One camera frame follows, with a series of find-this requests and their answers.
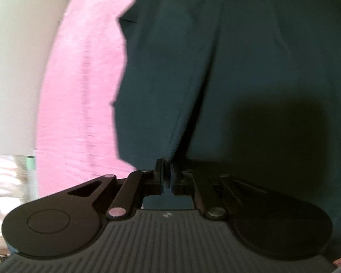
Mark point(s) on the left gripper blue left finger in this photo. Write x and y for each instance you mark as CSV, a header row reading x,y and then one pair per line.
x,y
154,179

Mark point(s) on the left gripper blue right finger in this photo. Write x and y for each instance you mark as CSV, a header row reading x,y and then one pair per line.
x,y
181,181

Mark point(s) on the dark green long-sleeve shirt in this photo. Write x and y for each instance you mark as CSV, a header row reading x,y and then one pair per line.
x,y
252,85

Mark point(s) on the pink ribbed bed blanket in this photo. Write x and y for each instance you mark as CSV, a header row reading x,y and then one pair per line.
x,y
76,138

